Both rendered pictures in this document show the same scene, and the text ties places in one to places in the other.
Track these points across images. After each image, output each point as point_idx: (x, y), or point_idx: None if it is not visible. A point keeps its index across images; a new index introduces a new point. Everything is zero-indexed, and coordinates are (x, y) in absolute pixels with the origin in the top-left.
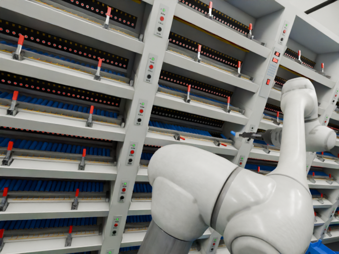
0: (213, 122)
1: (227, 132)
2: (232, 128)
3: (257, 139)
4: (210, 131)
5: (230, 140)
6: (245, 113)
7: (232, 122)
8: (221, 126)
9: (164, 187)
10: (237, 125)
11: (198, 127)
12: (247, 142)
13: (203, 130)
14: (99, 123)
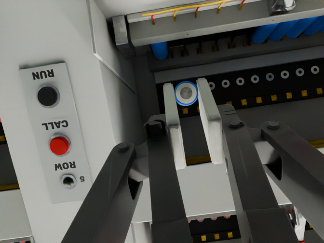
0: (218, 92)
1: (130, 77)
2: (129, 107)
3: (279, 241)
4: (224, 48)
5: (150, 38)
6: (142, 225)
7: (136, 135)
8: (163, 92)
9: None
10: (129, 140)
11: (303, 42)
12: (42, 72)
13: (266, 40)
14: None
